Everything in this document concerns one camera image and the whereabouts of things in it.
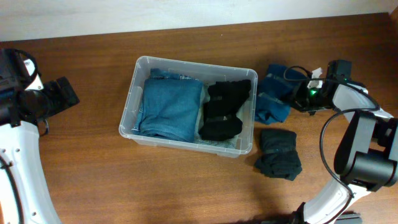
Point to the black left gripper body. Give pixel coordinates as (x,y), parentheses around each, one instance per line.
(59,95)

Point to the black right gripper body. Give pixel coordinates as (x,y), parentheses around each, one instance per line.
(310,101)

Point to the blue taped clothing bundle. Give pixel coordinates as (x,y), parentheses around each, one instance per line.
(272,91)

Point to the small black clothing bundle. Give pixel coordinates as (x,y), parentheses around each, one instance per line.
(279,157)

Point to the black taped clothing bundle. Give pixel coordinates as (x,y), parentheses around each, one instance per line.
(220,112)

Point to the light blue jeans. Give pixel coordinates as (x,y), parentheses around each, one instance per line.
(229,143)

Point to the dark blue jeans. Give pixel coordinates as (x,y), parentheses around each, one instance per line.
(169,106)

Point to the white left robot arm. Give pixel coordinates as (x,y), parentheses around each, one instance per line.
(26,102)

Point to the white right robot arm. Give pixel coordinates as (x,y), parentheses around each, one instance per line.
(365,160)

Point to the clear plastic storage bin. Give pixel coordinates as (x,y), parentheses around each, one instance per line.
(207,73)

